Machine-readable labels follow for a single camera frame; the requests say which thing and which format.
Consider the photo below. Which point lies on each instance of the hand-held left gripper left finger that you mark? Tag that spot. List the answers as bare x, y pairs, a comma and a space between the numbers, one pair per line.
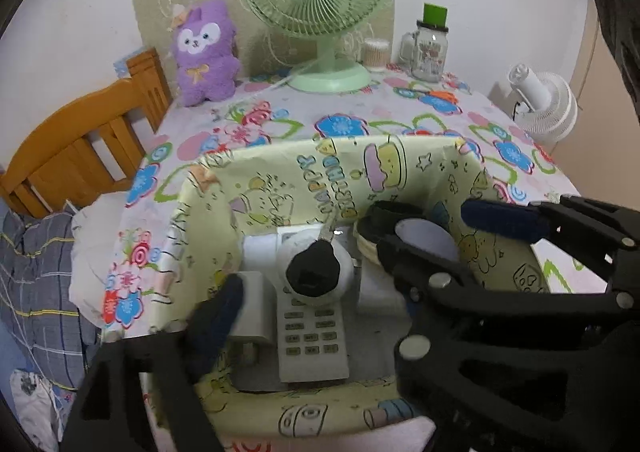
215, 322

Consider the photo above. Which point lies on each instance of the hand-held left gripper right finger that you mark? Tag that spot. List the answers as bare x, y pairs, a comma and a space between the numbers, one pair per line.
425, 372

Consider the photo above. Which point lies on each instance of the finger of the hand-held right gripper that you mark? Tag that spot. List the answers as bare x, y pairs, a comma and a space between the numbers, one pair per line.
500, 217
400, 267

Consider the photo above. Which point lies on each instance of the small lavender oval object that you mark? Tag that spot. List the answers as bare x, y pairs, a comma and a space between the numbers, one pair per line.
425, 239

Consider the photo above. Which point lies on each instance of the white power adapter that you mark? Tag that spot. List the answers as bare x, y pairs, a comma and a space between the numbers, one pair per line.
255, 307

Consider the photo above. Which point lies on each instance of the white egg-shaped object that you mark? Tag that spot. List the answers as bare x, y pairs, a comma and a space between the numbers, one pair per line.
345, 267

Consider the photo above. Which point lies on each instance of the black car key fob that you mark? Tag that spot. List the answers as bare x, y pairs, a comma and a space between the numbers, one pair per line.
310, 272

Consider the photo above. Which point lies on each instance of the white remote control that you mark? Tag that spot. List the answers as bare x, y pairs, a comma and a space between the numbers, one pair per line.
310, 332

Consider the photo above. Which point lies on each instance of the yellow printed storage box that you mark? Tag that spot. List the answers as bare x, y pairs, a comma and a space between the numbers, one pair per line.
280, 171

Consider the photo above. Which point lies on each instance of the white standing fan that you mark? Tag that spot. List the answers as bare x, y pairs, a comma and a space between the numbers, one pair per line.
547, 106

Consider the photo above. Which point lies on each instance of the beige door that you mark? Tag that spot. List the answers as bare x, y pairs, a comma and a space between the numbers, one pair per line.
605, 156

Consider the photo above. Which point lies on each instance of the white pillow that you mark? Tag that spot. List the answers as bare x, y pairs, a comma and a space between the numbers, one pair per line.
95, 242

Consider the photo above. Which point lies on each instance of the glass mug jar green lid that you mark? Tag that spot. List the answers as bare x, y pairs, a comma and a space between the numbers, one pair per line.
430, 56

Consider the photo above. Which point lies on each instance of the grey plaid blanket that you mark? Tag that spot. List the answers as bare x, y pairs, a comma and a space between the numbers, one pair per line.
40, 282

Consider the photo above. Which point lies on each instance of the white patterned cloth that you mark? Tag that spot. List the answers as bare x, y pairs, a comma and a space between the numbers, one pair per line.
35, 402

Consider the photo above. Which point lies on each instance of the clear cotton swab container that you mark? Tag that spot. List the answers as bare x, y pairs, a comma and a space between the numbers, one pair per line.
375, 56

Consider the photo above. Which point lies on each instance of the wooden bed headboard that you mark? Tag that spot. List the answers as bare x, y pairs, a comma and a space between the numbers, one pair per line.
65, 141

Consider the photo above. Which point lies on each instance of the purple plush bunny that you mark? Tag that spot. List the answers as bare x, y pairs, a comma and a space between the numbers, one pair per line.
205, 76

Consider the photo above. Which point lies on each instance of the blue patterned paper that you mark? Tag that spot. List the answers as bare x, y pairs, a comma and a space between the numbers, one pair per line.
125, 64

